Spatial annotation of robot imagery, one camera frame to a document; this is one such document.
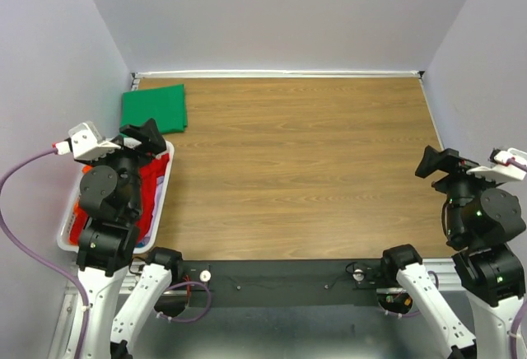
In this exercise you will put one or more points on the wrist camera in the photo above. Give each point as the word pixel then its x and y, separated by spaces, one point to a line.
pixel 85 143
pixel 507 166

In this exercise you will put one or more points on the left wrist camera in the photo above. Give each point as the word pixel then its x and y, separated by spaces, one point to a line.
pixel 85 143

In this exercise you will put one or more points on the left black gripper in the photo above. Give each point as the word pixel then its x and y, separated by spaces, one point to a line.
pixel 149 132

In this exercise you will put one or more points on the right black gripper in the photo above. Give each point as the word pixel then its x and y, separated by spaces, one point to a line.
pixel 450 160

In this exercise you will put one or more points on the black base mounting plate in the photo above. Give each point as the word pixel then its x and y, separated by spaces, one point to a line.
pixel 284 283

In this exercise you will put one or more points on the green t-shirt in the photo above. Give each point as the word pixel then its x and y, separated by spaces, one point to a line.
pixel 166 105

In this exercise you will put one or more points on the white plastic laundry basket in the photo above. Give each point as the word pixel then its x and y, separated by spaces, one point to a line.
pixel 144 245

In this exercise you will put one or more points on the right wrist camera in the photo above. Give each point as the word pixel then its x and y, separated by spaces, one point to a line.
pixel 507 166

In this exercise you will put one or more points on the aluminium back table rail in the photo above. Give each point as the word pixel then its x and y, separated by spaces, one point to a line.
pixel 249 73

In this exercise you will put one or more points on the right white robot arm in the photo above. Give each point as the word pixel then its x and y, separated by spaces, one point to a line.
pixel 479 220

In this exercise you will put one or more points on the red t-shirt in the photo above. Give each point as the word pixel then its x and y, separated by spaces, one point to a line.
pixel 152 180

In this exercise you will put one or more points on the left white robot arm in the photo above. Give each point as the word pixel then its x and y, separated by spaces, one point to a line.
pixel 110 195

